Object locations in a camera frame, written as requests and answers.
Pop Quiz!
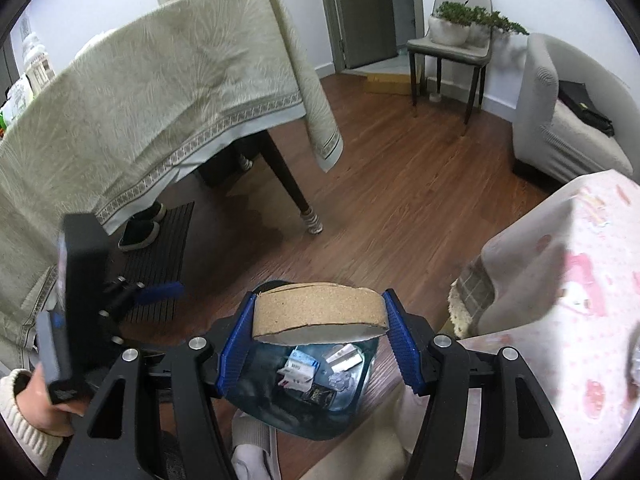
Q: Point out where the white cloth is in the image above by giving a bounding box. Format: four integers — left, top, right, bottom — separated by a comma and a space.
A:
231, 412, 288, 480

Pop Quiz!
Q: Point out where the dark blue waste bin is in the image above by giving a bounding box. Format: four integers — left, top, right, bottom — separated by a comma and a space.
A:
220, 280, 381, 442

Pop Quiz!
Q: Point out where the person's left hand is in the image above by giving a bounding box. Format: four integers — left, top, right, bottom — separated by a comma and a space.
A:
15, 367, 86, 436

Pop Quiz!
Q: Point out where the person's left forearm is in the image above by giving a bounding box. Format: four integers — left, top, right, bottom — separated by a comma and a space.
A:
0, 369, 66, 476

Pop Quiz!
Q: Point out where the black tissue pack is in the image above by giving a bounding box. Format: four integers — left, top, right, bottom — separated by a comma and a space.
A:
301, 384, 337, 405

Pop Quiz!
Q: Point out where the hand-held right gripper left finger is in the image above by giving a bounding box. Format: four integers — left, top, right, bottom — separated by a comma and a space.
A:
59, 290, 261, 480

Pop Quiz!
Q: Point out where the white box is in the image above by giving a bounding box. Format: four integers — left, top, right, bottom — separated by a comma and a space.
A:
324, 342, 364, 368

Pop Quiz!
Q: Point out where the grey checked lace table skirt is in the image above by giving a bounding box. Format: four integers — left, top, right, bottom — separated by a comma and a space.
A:
447, 260, 496, 338

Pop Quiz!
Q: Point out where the dark ribbed floor mat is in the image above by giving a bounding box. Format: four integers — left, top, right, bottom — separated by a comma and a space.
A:
122, 201, 196, 323

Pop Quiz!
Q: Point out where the potted plant in white pot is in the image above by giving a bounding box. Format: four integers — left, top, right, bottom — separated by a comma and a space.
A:
429, 1, 473, 46
470, 6, 530, 43

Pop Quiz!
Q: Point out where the paper ball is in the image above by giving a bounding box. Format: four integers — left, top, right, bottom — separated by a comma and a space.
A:
329, 370, 357, 392

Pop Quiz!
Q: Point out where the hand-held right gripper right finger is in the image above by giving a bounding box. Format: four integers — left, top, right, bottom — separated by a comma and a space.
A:
382, 289, 583, 480

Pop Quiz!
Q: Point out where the beige floor rug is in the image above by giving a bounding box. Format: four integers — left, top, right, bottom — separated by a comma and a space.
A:
300, 400, 416, 480

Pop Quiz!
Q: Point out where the grey door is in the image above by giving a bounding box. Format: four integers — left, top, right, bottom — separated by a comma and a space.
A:
315, 0, 423, 73

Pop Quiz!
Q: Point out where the dark slipper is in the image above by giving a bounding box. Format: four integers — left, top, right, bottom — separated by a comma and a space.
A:
118, 220, 161, 252
131, 203, 167, 223

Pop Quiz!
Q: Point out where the flat cardboard box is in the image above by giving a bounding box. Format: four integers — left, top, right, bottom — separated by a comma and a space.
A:
363, 72, 413, 96

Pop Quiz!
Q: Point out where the black bag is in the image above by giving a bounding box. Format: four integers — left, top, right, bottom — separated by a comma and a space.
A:
557, 80, 615, 137

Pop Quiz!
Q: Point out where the blue packet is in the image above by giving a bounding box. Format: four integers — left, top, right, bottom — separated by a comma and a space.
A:
276, 347, 321, 392

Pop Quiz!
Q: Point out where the pink printed tablecloth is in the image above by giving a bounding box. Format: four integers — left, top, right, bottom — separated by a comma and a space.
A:
477, 170, 640, 480

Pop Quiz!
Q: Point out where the beige patterned tablecloth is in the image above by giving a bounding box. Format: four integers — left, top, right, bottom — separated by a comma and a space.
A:
0, 0, 345, 361

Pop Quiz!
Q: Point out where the clear plastic bottle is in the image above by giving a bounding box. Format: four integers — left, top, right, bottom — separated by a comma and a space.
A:
22, 30, 53, 88

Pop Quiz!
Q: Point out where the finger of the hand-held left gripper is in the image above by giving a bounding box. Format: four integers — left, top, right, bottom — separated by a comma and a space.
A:
132, 281, 185, 306

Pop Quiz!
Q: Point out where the grey dining chair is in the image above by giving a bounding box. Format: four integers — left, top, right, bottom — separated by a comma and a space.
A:
406, 0, 493, 136

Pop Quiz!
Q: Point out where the dark wooden table leg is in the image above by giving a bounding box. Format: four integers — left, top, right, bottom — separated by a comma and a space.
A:
257, 130, 323, 235

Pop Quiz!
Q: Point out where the grey armchair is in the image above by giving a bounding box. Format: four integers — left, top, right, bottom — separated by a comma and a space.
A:
511, 32, 635, 192

